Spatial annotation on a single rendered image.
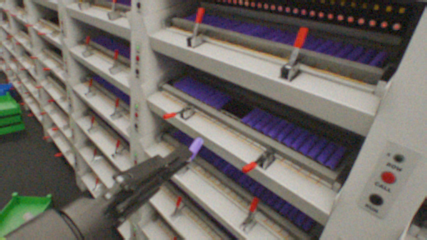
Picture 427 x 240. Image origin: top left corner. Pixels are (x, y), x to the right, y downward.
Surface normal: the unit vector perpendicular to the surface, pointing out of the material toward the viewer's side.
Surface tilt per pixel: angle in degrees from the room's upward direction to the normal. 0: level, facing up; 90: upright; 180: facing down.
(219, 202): 22
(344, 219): 90
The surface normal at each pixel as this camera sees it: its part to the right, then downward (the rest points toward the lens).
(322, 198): -0.12, -0.76
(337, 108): -0.70, 0.52
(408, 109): -0.69, 0.21
